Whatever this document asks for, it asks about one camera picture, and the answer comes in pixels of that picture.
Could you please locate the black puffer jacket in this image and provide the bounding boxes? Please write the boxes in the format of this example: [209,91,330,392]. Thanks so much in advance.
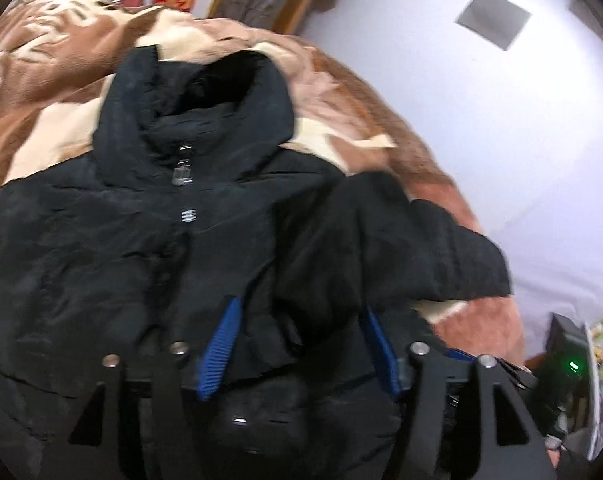
[0,47,511,479]

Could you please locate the brown cream plush blanket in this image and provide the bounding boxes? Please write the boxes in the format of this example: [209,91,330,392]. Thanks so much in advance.
[0,0,519,356]

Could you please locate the grey wall panel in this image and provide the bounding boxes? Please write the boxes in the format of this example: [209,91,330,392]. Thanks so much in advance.
[455,0,530,51]

